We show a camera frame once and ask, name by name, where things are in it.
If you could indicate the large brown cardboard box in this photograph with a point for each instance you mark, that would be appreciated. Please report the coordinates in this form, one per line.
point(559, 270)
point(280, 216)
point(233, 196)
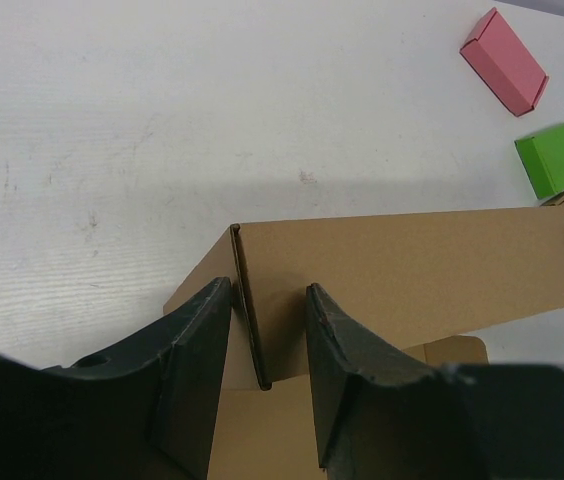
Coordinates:
point(424, 282)

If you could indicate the green paper box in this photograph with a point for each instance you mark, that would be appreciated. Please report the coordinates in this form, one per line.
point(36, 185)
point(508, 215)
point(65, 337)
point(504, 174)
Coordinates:
point(542, 155)

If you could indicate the pink paper box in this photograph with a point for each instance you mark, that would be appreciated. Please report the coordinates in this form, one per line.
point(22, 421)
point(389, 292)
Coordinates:
point(503, 62)

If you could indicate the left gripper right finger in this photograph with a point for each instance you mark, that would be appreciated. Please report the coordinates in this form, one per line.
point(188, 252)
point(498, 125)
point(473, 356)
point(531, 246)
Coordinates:
point(381, 414)

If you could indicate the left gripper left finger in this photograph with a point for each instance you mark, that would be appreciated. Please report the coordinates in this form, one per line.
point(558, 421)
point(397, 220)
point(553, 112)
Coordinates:
point(142, 408)

